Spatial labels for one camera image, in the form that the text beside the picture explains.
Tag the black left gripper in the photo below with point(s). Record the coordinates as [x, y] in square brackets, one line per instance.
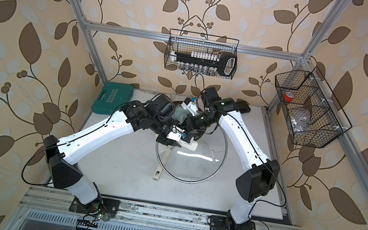
[165, 140]

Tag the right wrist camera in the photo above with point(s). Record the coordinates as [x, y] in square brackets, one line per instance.
[192, 107]

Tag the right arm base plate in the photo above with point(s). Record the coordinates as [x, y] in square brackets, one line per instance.
[227, 223]

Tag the green waffle cloth checkered trim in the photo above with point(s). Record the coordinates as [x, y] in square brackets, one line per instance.
[180, 113]

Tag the black wire basket right wall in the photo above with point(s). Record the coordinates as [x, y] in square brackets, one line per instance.
[328, 118]

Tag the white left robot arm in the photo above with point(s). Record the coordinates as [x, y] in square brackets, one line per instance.
[63, 155]

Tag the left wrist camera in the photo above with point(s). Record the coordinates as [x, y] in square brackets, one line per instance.
[180, 137]

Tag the black white socket set holder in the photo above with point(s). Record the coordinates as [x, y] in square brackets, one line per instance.
[222, 64]

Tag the glass pot lid cream handle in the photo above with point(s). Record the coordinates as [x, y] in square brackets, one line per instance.
[218, 150]

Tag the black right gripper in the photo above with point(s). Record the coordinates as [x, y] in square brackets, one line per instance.
[190, 121]

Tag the black wire basket back wall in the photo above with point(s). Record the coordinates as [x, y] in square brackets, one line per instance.
[184, 41]

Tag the green plastic tool case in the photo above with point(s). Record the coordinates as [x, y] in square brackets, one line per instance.
[111, 96]

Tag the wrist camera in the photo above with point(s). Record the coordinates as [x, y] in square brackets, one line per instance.
[180, 137]
[192, 107]

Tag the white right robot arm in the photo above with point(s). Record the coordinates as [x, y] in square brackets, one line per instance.
[260, 173]

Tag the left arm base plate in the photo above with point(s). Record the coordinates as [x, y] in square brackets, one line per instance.
[104, 206]

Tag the black wire basket wall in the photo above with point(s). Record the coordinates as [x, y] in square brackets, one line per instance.
[328, 118]
[184, 41]

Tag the cream frying pan dark interior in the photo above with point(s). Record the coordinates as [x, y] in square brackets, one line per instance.
[159, 172]

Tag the clear plastic bag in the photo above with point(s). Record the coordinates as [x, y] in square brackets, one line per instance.
[300, 119]

